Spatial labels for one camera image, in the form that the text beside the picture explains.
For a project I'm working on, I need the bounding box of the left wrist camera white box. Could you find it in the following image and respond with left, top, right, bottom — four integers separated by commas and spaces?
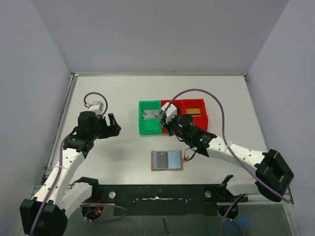
88, 101, 104, 116

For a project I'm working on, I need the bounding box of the right red plastic bin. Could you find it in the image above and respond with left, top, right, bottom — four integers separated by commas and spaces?
181, 99, 209, 131

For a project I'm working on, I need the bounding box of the brown leather card holder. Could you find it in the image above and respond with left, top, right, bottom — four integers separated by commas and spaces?
151, 150, 186, 171

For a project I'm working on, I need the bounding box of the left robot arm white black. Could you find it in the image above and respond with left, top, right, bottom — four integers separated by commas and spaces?
20, 111, 121, 236

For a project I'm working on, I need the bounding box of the gold card in bin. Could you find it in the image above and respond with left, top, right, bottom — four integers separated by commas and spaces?
186, 108, 201, 117

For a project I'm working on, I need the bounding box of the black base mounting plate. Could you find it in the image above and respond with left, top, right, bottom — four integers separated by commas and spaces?
82, 184, 236, 216

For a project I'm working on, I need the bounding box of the aluminium front rail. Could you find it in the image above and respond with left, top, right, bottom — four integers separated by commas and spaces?
28, 183, 295, 207

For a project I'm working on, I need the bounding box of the middle red plastic bin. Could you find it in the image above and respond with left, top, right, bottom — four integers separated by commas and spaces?
161, 100, 183, 134

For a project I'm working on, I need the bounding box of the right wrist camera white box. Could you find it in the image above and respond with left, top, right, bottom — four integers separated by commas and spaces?
161, 103, 177, 124

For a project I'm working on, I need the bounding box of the silver card in green bin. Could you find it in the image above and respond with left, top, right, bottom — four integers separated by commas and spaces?
142, 109, 159, 120

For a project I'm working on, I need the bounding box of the green plastic bin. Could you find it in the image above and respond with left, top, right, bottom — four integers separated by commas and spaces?
138, 100, 162, 135

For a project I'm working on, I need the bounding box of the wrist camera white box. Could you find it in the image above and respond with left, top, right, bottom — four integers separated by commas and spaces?
88, 101, 104, 116
161, 103, 177, 124

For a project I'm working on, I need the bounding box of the dark grey card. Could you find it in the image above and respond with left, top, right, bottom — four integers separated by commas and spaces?
156, 151, 168, 169

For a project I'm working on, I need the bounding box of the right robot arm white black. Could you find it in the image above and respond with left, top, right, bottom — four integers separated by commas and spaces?
161, 115, 294, 202

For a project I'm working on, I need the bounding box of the red plastic bin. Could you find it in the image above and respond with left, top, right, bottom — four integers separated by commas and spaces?
181, 99, 209, 131
161, 100, 183, 134

